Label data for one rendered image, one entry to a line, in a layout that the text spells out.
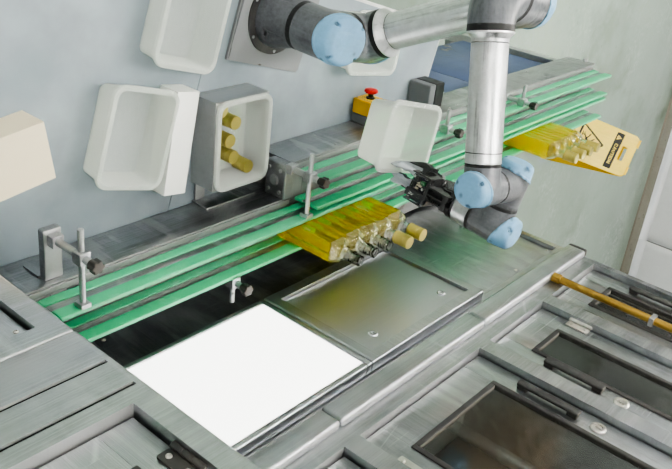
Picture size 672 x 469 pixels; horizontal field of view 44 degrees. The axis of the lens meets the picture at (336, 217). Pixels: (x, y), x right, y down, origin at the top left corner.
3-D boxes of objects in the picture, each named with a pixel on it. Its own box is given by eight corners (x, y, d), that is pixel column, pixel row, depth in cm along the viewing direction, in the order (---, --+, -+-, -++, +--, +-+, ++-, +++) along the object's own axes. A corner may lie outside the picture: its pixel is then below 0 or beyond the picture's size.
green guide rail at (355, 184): (294, 199, 210) (317, 210, 206) (294, 196, 210) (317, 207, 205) (588, 89, 335) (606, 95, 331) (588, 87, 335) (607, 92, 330)
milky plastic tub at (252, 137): (190, 183, 198) (215, 195, 193) (193, 93, 189) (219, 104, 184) (243, 166, 211) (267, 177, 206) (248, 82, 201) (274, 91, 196)
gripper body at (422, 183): (411, 167, 189) (453, 190, 182) (430, 166, 195) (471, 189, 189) (399, 196, 191) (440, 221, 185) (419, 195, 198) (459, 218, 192)
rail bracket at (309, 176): (281, 208, 207) (318, 226, 201) (287, 146, 200) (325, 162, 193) (289, 205, 210) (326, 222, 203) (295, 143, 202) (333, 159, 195)
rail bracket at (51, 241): (23, 275, 167) (89, 322, 154) (18, 200, 159) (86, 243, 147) (44, 267, 170) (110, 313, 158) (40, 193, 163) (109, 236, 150)
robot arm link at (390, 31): (320, 16, 198) (529, -43, 163) (358, 21, 209) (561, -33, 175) (326, 66, 198) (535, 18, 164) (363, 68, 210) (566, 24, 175)
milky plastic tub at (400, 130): (366, 89, 191) (396, 99, 186) (416, 97, 209) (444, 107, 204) (346, 161, 195) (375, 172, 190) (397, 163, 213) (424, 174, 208)
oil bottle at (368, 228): (303, 221, 218) (366, 252, 206) (305, 202, 215) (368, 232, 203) (317, 215, 222) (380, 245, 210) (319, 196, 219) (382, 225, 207)
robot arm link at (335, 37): (295, -1, 186) (340, 15, 179) (333, 4, 197) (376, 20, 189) (283, 50, 190) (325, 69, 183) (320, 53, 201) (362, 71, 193)
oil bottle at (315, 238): (272, 234, 209) (336, 267, 198) (274, 214, 207) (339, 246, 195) (288, 228, 213) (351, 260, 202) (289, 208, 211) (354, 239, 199)
